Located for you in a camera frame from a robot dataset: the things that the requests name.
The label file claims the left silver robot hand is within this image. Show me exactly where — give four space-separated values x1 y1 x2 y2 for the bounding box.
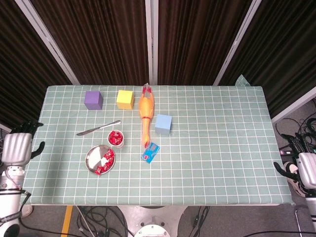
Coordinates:
1 120 45 166

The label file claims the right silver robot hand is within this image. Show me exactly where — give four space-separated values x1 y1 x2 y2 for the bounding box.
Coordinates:
273 133 316 191

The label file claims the round metal plate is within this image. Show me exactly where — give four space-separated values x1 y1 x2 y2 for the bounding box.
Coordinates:
85 144 116 176

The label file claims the white paper cup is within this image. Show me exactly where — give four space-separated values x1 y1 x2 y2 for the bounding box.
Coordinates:
107 130 125 149

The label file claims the white sneaker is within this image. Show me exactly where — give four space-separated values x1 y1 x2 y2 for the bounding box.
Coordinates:
283 161 299 175
21 204 34 218
291 181 309 197

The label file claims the grey metal stand leg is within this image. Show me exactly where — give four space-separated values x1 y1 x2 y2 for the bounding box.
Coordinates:
294 204 305 237

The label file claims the dark brown partition panel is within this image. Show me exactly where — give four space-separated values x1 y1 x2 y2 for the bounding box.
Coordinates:
0 0 75 140
157 0 254 86
31 0 150 86
219 0 316 119

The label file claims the silver table knife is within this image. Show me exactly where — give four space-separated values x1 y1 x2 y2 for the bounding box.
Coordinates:
76 120 121 136

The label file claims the yellow floor tape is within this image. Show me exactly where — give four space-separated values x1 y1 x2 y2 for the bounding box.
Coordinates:
60 205 74 237

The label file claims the purple foam cube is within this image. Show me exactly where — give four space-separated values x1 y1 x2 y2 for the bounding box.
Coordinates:
84 90 103 111

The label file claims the green checked tablecloth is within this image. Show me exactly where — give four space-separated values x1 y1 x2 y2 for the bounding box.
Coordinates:
14 74 296 207

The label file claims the yellow foam cube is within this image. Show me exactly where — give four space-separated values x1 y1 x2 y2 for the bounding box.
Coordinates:
116 90 135 111

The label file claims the blue snack packet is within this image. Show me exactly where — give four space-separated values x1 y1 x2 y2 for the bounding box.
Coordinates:
141 142 160 163

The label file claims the orange rubber chicken toy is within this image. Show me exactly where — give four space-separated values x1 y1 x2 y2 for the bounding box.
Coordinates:
138 83 155 150

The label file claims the light blue foam cube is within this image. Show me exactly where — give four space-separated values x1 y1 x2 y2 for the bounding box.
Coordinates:
155 114 173 136

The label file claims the white partition base rail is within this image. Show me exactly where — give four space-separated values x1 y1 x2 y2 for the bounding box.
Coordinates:
270 86 316 124
0 122 15 135

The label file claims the black floor cable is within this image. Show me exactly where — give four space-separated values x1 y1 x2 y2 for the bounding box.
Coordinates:
275 118 316 149
74 206 135 237
189 206 210 237

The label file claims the white partition frame post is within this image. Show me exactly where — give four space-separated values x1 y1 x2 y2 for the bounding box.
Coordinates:
145 0 158 86
212 0 263 86
14 0 81 86

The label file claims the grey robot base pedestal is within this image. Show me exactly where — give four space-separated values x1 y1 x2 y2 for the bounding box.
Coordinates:
118 205 188 237

